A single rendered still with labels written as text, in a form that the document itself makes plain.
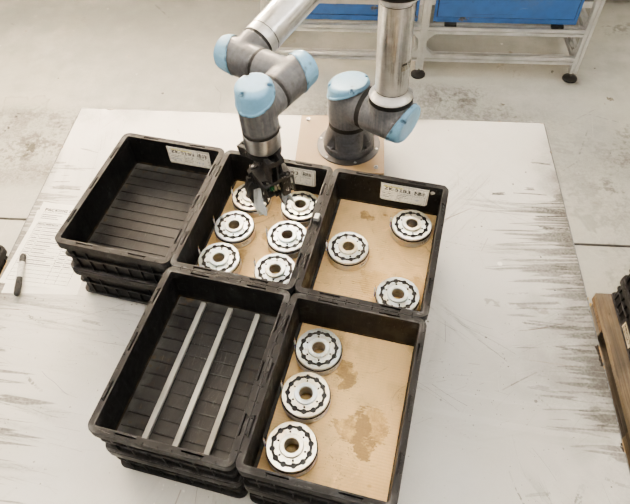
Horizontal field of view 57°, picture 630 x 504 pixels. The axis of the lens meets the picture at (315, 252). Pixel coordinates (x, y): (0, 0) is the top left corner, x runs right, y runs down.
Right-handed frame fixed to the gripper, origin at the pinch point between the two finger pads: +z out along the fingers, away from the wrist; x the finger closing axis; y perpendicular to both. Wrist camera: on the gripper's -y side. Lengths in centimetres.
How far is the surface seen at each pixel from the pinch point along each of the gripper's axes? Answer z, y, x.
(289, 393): 13.4, 37.2, -17.7
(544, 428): 32, 68, 29
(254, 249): 16.9, -2.6, -5.8
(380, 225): 18.4, 7.9, 26.0
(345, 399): 16.8, 43.5, -7.9
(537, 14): 72, -93, 194
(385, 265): 18.1, 19.2, 19.6
